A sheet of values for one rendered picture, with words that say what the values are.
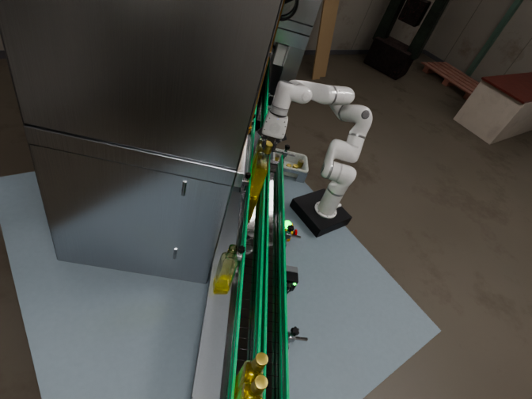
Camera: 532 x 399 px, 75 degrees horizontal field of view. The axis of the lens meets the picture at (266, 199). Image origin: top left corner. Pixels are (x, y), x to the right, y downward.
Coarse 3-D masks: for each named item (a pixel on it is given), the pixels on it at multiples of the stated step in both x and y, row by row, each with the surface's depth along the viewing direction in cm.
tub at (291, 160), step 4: (276, 148) 218; (288, 152) 219; (292, 152) 219; (280, 156) 221; (288, 156) 221; (292, 156) 221; (296, 156) 221; (300, 156) 221; (304, 156) 220; (284, 160) 222; (288, 160) 222; (292, 160) 223; (296, 160) 223; (304, 160) 220; (284, 164) 220; (292, 164) 223; (296, 164) 224; (304, 164) 218; (288, 168) 207; (292, 168) 208; (300, 168) 222; (304, 168) 216; (308, 168) 212; (304, 172) 209
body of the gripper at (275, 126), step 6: (270, 114) 147; (264, 120) 149; (270, 120) 148; (276, 120) 148; (282, 120) 148; (264, 126) 149; (270, 126) 149; (276, 126) 149; (282, 126) 149; (264, 132) 151; (270, 132) 151; (276, 132) 151; (282, 132) 151; (276, 138) 152; (282, 138) 152
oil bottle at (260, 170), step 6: (258, 162) 162; (258, 168) 162; (264, 168) 162; (258, 174) 165; (264, 174) 165; (252, 180) 168; (258, 180) 167; (252, 186) 170; (258, 186) 170; (252, 192) 173; (258, 192) 173
